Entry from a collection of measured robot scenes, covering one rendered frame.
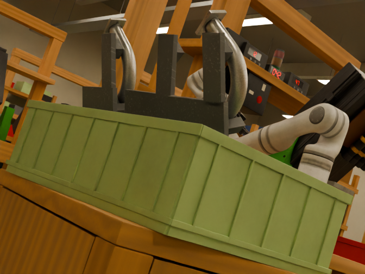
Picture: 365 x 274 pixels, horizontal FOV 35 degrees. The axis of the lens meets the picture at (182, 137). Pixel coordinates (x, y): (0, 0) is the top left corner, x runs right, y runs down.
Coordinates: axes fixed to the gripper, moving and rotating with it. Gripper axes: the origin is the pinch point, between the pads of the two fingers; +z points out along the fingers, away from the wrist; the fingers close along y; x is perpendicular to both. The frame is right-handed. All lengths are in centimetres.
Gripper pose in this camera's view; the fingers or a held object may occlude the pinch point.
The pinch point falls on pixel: (245, 126)
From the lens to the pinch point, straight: 235.8
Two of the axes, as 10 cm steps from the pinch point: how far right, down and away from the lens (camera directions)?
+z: 5.9, 5.5, 5.9
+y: -1.1, -6.7, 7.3
